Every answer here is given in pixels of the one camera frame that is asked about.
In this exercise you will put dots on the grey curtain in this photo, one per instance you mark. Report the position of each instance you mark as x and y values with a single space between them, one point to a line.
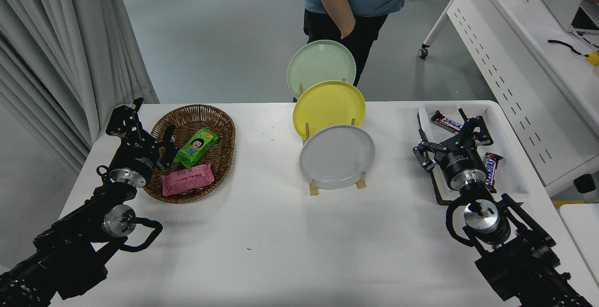
47 40

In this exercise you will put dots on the small yellow object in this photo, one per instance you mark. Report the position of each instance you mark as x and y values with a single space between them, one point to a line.
593 58

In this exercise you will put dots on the pink snack pack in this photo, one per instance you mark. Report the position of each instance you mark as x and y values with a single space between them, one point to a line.
187 179

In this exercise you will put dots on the pale green plate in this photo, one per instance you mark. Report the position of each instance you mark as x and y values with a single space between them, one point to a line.
320 61

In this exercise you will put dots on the brown wicker basket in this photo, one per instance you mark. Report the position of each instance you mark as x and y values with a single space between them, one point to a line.
221 127

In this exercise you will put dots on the wooden plate rack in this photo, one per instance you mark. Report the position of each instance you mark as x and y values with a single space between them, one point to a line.
313 188

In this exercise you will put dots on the person's forearm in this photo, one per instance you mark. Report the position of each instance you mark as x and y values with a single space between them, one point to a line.
334 3

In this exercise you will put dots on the green snack pack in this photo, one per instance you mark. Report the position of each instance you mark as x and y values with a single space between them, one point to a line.
196 147

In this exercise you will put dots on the yellow plate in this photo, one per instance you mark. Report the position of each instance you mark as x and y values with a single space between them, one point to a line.
327 103

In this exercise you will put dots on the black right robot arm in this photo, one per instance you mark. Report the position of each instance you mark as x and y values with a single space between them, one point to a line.
514 260

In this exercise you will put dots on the grey plate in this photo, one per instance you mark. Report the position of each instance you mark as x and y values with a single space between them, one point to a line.
337 157

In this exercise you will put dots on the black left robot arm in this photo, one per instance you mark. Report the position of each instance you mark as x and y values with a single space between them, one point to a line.
70 251

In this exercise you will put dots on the white plastic tray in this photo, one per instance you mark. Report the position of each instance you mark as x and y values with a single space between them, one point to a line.
510 176

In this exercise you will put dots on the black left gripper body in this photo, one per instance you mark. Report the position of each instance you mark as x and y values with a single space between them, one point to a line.
135 158

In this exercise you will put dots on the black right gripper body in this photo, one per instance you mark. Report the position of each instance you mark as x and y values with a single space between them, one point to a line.
463 159

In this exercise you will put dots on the white desk with perforated panel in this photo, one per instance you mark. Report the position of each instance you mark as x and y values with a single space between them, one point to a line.
514 40

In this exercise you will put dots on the Snickers bar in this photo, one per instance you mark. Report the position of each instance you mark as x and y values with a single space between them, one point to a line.
492 166
444 120

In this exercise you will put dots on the white side table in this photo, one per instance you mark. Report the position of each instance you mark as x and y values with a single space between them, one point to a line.
585 232

